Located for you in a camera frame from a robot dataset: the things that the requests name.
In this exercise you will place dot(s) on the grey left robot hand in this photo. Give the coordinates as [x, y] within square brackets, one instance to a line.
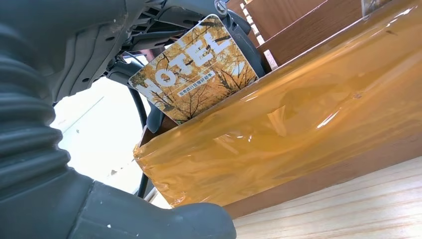
[92, 36]

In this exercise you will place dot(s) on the yellow hotel key card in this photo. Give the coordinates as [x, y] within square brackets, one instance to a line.
[194, 69]

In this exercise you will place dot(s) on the wooden compartment box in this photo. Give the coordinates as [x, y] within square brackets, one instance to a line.
[296, 115]

